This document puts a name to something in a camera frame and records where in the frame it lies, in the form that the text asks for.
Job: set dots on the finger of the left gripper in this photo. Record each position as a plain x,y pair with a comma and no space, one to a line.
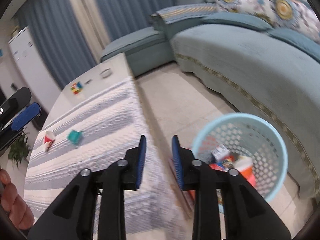
14,105
10,133

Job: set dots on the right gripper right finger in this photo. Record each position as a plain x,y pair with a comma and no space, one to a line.
247,215

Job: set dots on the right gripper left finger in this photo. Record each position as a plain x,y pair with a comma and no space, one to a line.
92,204

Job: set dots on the orange paper cup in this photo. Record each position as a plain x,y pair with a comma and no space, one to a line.
244,165

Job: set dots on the orange snack wrapper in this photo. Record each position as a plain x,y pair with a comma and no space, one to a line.
218,191

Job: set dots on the playing card box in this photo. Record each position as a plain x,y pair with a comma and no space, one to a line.
226,163

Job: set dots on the clear plastic bottle blue cap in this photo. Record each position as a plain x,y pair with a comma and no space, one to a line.
216,155

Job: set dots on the light blue mesh trash basket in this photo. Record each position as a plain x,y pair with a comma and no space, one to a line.
251,136

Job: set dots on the left hand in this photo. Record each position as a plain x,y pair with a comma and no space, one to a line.
20,213

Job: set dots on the red white paper cup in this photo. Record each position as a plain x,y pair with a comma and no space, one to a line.
48,140

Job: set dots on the white refrigerator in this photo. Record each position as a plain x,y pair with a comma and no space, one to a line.
33,69

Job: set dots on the potted green plant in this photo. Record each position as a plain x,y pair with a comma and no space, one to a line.
19,149

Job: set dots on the rubiks cube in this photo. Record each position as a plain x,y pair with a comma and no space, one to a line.
76,88

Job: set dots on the striped woven table cloth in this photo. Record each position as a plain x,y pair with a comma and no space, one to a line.
111,121

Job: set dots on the round white ashtray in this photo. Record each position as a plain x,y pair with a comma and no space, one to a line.
106,73

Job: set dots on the blue ottoman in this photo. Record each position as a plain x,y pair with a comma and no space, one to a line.
145,49

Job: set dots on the blue curtain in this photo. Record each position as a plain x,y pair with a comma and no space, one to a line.
72,34

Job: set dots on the blue sofa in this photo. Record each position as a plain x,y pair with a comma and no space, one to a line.
262,70

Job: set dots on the floral cushion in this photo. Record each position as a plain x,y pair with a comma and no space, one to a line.
292,14

